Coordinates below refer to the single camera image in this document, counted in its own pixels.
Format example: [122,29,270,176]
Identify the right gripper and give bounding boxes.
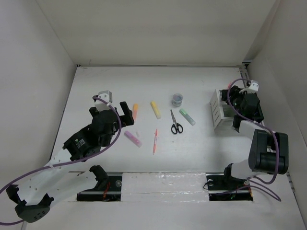
[221,85,251,115]

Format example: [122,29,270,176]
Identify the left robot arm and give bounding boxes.
[4,100,134,223]

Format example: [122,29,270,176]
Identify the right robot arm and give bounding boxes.
[221,86,289,189]

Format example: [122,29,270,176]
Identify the black slotted organizer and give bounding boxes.
[253,104,264,124]

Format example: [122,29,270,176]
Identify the orange highlighter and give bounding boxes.
[132,103,139,121]

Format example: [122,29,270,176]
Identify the purple highlighter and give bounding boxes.
[124,131,142,148]

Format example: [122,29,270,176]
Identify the white slotted organizer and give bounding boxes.
[210,89,235,130]

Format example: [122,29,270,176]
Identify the yellow highlighter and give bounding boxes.
[150,101,161,119]

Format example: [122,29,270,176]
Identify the jar of paper clips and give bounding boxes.
[172,93,183,107]

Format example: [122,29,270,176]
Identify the green highlighter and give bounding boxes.
[179,109,196,126]

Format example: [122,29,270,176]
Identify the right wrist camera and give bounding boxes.
[239,80,259,94]

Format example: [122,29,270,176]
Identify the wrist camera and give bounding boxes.
[94,90,113,112]
[239,80,259,94]

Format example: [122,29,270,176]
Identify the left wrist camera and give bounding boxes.
[94,90,113,112]

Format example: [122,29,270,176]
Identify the black handled scissors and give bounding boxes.
[170,109,183,135]

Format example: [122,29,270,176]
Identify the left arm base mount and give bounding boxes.
[76,165,123,202]

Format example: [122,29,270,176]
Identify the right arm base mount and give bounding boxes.
[203,164,253,201]

